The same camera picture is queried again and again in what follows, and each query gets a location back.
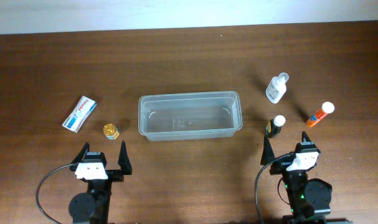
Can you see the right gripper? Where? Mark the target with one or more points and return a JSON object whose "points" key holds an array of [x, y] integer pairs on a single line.
{"points": [[278, 167]]}

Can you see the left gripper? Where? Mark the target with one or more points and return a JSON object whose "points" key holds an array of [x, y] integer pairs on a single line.
{"points": [[114, 175]]}

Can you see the dark bottle white cap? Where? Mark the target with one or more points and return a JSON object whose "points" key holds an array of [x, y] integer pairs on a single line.
{"points": [[274, 126]]}

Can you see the white Panadol box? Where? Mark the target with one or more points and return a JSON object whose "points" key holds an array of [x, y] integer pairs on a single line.
{"points": [[79, 114]]}

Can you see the orange tube white cap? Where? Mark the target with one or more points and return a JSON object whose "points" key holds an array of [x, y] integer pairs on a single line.
{"points": [[326, 109]]}

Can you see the white dropper bottle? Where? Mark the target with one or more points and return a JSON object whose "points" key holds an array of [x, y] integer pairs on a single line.
{"points": [[277, 88]]}

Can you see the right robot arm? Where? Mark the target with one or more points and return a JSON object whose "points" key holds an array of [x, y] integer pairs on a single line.
{"points": [[308, 199]]}

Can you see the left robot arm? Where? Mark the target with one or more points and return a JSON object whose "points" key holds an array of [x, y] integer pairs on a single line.
{"points": [[93, 205]]}

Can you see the clear plastic container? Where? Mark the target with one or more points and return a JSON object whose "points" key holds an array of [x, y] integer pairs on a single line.
{"points": [[184, 116]]}

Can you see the gold lid small jar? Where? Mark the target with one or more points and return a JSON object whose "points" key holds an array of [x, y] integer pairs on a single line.
{"points": [[111, 131]]}

